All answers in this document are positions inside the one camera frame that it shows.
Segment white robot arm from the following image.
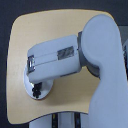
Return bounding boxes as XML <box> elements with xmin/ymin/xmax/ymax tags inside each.
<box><xmin>27</xmin><ymin>15</ymin><xmax>128</xmax><ymax>128</ymax></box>

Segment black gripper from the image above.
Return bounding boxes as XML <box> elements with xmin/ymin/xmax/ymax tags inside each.
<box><xmin>32</xmin><ymin>83</ymin><xmax>42</xmax><ymax>97</ymax></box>

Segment white round plate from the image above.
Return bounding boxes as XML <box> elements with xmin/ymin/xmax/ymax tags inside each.
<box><xmin>23</xmin><ymin>67</ymin><xmax>54</xmax><ymax>100</ymax></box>

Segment white table base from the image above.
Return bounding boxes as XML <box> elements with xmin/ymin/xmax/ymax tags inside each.
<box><xmin>29</xmin><ymin>112</ymin><xmax>89</xmax><ymax>128</ymax></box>

